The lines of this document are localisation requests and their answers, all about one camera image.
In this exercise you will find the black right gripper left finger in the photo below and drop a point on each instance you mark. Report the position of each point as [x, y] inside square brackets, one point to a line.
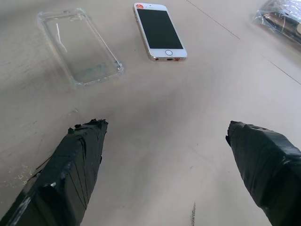
[61, 174]

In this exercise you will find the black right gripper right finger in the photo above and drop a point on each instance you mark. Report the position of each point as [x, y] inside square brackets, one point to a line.
[268, 169]

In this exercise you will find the clear plastic phone case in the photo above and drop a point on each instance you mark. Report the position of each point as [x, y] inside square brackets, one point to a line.
[79, 47]

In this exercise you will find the clear plastic bag with contents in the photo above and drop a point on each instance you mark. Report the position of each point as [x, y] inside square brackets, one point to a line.
[279, 21]

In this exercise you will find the white and gold smartphone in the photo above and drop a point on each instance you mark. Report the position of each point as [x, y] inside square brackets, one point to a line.
[160, 30]

